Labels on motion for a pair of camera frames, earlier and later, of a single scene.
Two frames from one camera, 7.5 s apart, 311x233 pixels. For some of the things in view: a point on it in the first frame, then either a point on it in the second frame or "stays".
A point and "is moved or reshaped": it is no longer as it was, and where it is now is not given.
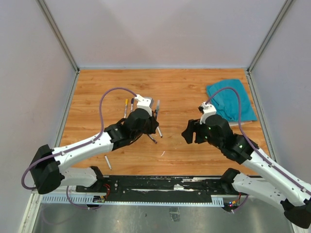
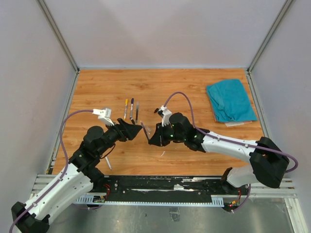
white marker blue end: [132, 104] stays
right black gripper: [193, 125] to [158, 139]
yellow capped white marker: [127, 102] stays
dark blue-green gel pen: [158, 107] is moved or reshaped
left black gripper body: [149, 127] to [114, 133]
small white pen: [108, 162] stays
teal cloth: [226, 101] stays
